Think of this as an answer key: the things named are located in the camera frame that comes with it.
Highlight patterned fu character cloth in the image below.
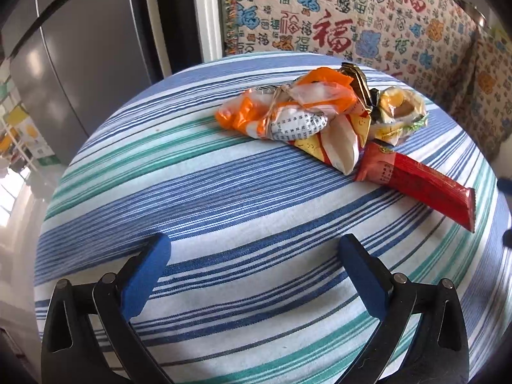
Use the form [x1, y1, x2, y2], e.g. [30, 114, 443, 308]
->
[221, 0, 511, 160]

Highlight burger print wrapper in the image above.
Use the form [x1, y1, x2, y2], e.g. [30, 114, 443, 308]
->
[368, 86, 428, 147]

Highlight steel pot with lid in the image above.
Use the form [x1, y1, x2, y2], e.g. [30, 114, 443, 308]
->
[457, 0, 489, 29]

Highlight grey refrigerator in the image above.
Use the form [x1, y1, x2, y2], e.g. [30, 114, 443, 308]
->
[1, 0, 163, 164]

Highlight striped blue tablecloth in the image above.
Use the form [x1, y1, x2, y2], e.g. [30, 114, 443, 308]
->
[35, 52, 511, 383]

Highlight orange plastic bag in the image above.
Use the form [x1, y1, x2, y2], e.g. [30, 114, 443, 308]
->
[215, 67, 364, 141]

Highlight gold foil wrapper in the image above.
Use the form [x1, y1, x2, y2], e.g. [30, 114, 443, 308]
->
[339, 61, 380, 121]

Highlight red plastic wrapper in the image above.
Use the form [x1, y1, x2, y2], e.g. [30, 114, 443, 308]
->
[356, 142, 476, 232]

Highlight red white snack wrapper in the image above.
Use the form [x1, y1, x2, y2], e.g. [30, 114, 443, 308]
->
[290, 113, 372, 175]

